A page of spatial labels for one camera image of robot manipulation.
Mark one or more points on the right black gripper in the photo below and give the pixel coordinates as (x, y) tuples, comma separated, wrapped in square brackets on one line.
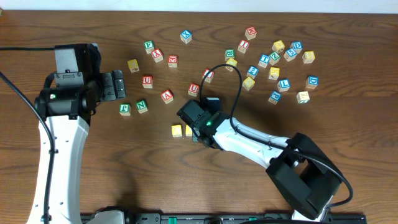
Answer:
[(189, 110)]

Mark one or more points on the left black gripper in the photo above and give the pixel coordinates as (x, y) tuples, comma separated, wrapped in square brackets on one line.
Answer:
[(115, 84)]

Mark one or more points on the yellow O block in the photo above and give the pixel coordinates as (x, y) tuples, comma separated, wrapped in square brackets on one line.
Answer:
[(188, 131)]

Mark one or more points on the yellow C block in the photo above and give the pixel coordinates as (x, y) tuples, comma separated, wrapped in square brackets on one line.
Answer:
[(176, 130)]

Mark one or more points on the blue L block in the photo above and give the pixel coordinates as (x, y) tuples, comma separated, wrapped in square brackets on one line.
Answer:
[(283, 85)]

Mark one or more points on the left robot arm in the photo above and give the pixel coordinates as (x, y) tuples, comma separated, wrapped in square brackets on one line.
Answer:
[(65, 106)]

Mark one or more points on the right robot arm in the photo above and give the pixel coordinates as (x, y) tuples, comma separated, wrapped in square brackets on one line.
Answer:
[(302, 173)]

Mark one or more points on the yellow block far left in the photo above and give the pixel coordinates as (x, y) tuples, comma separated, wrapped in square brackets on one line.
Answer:
[(133, 65)]

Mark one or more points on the red U block left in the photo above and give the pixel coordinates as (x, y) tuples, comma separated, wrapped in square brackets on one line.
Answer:
[(147, 81)]

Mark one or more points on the red u block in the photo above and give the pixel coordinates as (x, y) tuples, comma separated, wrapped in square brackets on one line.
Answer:
[(193, 89), (147, 81)]

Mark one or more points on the red U block centre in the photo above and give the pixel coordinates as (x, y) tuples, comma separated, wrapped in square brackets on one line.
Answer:
[(193, 89)]

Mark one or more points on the green J block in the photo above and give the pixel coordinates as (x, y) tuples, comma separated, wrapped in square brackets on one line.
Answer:
[(125, 109)]

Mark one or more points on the green N block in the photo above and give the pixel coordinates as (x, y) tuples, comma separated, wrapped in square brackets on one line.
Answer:
[(141, 106)]

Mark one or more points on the red I block centre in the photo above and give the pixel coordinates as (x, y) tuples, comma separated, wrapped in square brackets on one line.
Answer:
[(208, 75)]

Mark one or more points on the red i block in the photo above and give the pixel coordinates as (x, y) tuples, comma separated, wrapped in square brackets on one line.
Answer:
[(243, 46), (208, 75)]

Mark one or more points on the red A block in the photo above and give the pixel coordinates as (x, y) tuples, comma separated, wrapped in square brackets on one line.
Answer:
[(167, 96)]

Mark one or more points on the green F block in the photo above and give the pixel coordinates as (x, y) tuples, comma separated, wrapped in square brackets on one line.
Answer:
[(149, 46)]

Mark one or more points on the red X block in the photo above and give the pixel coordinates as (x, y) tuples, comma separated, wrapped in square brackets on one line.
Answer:
[(157, 55)]

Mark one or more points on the red E block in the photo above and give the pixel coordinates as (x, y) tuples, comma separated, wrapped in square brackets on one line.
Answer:
[(173, 61)]

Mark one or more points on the yellow S block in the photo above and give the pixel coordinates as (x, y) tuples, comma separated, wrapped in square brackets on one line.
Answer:
[(248, 83)]

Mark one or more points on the yellow block centre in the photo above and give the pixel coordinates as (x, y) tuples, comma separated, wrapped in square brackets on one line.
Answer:
[(231, 62)]

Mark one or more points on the blue 2 block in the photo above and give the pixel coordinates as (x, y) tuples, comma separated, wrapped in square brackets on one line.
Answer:
[(252, 72)]

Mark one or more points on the green B block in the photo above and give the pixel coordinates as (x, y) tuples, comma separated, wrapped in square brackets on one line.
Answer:
[(229, 53)]

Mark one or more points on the blue P block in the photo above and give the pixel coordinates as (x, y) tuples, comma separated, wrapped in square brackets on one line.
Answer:
[(274, 97)]

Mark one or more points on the blue X block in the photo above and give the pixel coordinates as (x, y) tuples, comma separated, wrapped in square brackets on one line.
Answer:
[(186, 36)]

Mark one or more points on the red I block upper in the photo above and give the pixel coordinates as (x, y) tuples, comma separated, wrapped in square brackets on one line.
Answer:
[(243, 46)]

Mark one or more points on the yellow block hammer side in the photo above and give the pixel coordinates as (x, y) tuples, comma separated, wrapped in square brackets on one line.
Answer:
[(274, 73)]

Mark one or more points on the blue T block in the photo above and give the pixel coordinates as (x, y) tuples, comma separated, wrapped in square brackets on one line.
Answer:
[(264, 61)]

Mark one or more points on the green Z block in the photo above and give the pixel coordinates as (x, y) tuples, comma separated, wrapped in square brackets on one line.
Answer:
[(274, 58)]

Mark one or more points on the red block top right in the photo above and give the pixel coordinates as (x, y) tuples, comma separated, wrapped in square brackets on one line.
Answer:
[(250, 33)]

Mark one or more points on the plain wood L block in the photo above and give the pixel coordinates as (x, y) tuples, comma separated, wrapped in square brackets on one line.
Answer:
[(302, 97)]

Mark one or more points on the yellow block upper right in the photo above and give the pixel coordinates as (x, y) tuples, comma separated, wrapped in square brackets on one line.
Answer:
[(278, 46)]

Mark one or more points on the blue 5 block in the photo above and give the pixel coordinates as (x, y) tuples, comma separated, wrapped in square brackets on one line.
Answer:
[(290, 54)]

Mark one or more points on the blue D block right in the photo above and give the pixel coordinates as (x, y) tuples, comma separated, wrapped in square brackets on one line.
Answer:
[(312, 82)]

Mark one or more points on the blue d block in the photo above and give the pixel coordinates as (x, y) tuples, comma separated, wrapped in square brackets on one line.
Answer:
[(312, 82), (296, 46)]

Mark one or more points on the blue D block upper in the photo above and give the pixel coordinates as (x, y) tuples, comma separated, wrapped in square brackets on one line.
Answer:
[(296, 46)]

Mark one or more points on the yellow 8 block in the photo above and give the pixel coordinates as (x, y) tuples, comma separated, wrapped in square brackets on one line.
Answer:
[(308, 57)]

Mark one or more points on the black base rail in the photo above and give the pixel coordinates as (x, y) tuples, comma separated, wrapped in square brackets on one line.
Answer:
[(156, 218)]

